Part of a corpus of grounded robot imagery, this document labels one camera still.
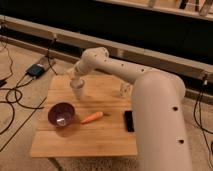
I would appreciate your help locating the beige ribbed gripper body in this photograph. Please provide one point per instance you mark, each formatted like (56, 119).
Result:
(73, 75)

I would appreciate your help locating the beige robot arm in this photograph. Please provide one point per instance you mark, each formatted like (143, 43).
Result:
(156, 98)

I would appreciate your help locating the white ceramic cup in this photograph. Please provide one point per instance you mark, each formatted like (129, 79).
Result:
(78, 88)

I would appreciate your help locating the black power adapter box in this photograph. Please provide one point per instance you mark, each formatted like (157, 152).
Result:
(35, 71)

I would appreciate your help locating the purple bowl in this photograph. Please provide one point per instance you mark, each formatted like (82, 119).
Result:
(61, 114)

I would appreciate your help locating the orange carrot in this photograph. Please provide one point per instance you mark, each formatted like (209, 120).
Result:
(92, 117)

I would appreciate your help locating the clear drinking glass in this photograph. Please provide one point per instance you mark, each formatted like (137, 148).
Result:
(125, 90)

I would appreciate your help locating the wooden table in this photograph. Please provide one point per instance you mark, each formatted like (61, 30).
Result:
(105, 137)

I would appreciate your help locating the black remote control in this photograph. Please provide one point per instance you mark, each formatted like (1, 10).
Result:
(129, 121)

